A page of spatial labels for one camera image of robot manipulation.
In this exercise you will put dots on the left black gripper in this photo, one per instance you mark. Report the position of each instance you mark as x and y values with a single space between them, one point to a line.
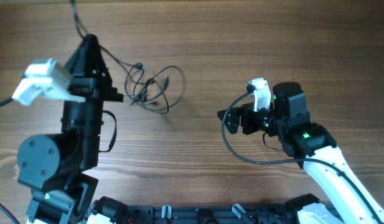
83 66

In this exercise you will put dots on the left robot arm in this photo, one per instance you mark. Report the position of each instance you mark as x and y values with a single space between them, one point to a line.
54 166

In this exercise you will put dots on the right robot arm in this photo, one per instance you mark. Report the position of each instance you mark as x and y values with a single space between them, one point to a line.
281 111

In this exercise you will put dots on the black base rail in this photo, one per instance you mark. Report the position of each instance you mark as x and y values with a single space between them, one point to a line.
302 209

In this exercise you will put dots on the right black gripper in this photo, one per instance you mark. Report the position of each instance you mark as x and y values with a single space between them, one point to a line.
247 111

